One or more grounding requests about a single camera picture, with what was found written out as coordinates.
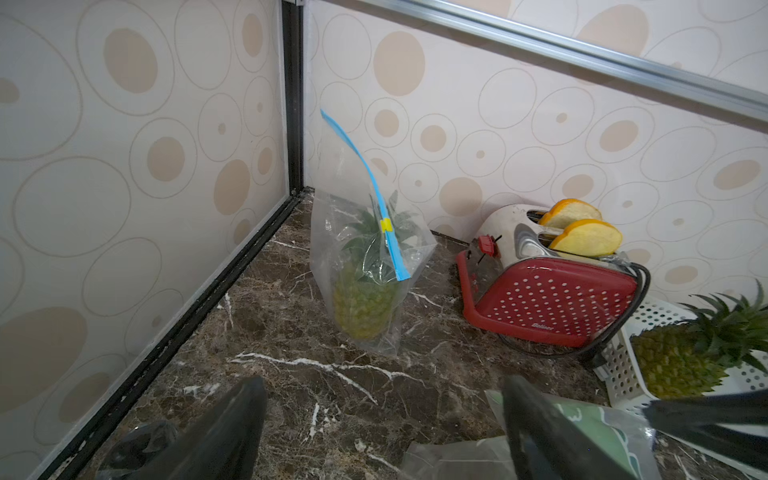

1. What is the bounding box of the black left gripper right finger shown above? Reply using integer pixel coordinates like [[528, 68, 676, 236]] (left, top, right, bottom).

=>
[[501, 376, 633, 479]]

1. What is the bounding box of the green printed zip-top bag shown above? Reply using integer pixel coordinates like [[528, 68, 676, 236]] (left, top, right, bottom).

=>
[[485, 390, 661, 479]]

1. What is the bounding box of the black toaster power cable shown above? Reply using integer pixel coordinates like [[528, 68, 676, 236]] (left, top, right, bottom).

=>
[[497, 260, 652, 367]]

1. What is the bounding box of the white perforated plastic basket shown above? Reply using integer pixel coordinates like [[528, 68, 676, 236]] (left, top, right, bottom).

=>
[[602, 296, 768, 480]]

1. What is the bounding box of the clear bag blue zipper left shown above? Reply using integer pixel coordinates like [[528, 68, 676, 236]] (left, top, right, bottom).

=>
[[310, 114, 437, 356]]

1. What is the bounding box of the red polka-dot toaster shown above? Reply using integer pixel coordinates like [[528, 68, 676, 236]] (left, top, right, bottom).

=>
[[456, 204, 651, 356]]

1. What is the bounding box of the yellow toast slice front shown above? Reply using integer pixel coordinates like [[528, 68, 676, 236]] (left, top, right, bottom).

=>
[[549, 219, 623, 257]]

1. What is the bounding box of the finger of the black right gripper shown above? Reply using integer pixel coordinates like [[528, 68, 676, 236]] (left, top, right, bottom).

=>
[[642, 390, 767, 471]]

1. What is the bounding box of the pineapple in left bag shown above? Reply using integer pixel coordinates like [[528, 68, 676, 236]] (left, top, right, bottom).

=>
[[327, 195, 401, 342]]

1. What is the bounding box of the yellow toast slice rear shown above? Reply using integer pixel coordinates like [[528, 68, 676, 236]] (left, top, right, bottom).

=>
[[538, 199, 603, 229]]

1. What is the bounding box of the pineapple from green bag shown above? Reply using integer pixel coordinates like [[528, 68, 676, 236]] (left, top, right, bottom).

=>
[[630, 284, 767, 400]]

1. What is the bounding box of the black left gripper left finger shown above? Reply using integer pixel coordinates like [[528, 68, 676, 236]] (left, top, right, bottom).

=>
[[130, 376, 268, 479]]

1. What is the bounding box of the yellow toast slice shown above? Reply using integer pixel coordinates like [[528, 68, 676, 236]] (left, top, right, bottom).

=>
[[538, 199, 603, 229], [549, 219, 623, 257]]

